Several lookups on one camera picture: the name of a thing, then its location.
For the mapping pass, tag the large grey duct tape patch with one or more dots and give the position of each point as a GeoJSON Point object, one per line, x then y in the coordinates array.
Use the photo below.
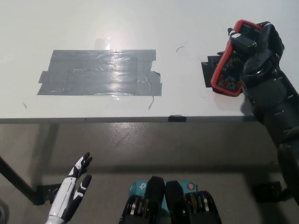
{"type": "Point", "coordinates": [98, 72]}

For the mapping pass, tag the red digital multimeter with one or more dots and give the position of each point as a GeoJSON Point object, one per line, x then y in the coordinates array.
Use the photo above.
{"type": "Point", "coordinates": [227, 74]}

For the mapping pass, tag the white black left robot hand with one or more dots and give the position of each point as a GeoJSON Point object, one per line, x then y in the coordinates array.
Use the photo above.
{"type": "Point", "coordinates": [67, 191]}

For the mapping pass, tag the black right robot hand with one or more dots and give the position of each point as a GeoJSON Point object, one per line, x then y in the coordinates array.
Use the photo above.
{"type": "Point", "coordinates": [268, 46]}

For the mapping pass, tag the small black tape strip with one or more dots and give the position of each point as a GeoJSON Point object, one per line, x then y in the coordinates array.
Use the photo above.
{"type": "Point", "coordinates": [177, 118]}

